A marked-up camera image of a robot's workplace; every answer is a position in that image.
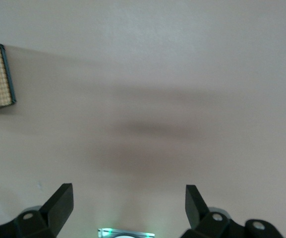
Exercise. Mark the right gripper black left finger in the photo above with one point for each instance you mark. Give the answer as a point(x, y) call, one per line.
point(56, 208)

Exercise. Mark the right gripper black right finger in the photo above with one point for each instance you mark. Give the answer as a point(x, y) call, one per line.
point(197, 210)

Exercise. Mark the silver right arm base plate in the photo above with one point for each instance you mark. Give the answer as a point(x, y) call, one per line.
point(103, 233)

